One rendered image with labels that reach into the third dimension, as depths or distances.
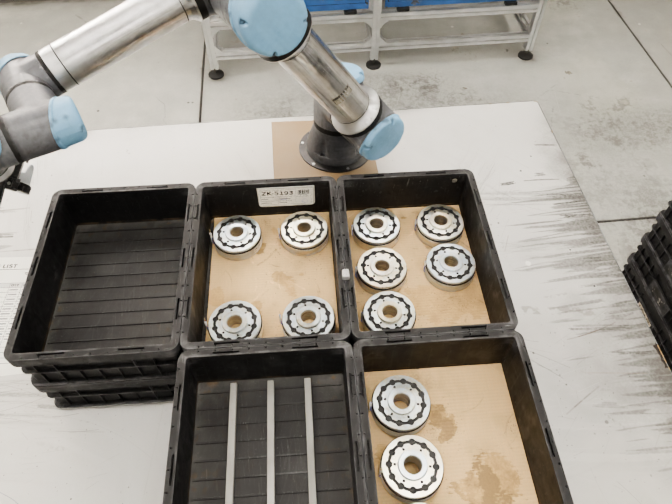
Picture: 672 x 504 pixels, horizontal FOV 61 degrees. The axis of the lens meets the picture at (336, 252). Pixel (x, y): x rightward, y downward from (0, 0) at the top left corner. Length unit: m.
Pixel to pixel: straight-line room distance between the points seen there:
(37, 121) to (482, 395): 0.87
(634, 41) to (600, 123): 0.79
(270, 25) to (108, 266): 0.63
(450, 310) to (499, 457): 0.29
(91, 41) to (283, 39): 0.32
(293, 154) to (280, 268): 0.38
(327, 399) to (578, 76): 2.60
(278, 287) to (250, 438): 0.31
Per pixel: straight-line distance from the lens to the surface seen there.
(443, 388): 1.08
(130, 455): 1.23
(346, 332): 1.00
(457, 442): 1.05
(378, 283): 1.15
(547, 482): 1.01
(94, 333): 1.21
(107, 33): 1.07
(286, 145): 1.51
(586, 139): 2.96
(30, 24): 3.91
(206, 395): 1.09
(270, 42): 0.97
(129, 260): 1.29
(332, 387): 1.07
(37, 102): 1.00
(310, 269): 1.20
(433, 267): 1.18
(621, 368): 1.37
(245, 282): 1.19
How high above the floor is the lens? 1.81
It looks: 53 degrees down
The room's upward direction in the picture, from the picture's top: straight up
